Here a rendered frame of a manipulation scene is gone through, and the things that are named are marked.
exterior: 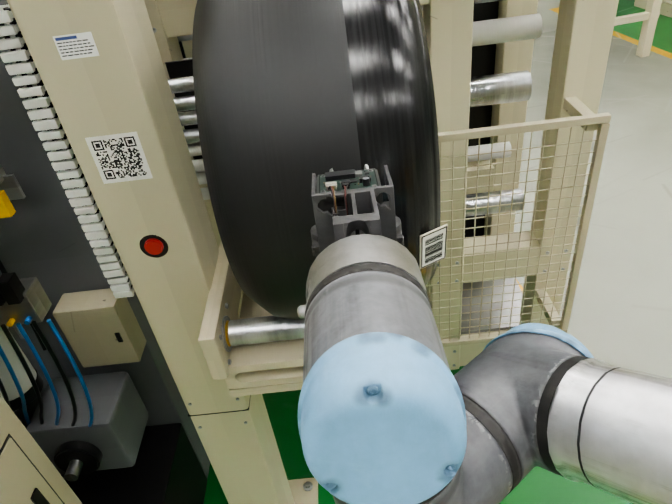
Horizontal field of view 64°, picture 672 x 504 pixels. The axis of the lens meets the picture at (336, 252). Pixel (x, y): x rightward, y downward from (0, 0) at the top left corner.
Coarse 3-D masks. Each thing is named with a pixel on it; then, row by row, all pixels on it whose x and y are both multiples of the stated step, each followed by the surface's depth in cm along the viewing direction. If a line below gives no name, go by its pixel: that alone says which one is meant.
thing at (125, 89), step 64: (64, 0) 66; (128, 0) 71; (64, 64) 70; (128, 64) 71; (64, 128) 76; (128, 128) 76; (128, 192) 82; (192, 192) 91; (128, 256) 89; (192, 256) 90; (192, 320) 98; (192, 384) 109; (256, 448) 123
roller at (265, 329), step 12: (228, 324) 92; (240, 324) 91; (252, 324) 91; (264, 324) 91; (276, 324) 91; (288, 324) 91; (300, 324) 90; (228, 336) 91; (240, 336) 91; (252, 336) 91; (264, 336) 91; (276, 336) 91; (288, 336) 91; (300, 336) 91
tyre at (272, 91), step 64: (256, 0) 63; (320, 0) 62; (384, 0) 62; (256, 64) 60; (320, 64) 60; (384, 64) 60; (256, 128) 60; (320, 128) 60; (384, 128) 60; (256, 192) 62; (384, 192) 62; (256, 256) 67
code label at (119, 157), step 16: (96, 144) 77; (112, 144) 77; (128, 144) 77; (96, 160) 79; (112, 160) 79; (128, 160) 79; (144, 160) 79; (112, 176) 80; (128, 176) 80; (144, 176) 81
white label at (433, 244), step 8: (432, 232) 67; (440, 232) 67; (424, 240) 67; (432, 240) 68; (440, 240) 68; (424, 248) 68; (432, 248) 69; (440, 248) 69; (424, 256) 69; (432, 256) 70; (440, 256) 71; (424, 264) 70
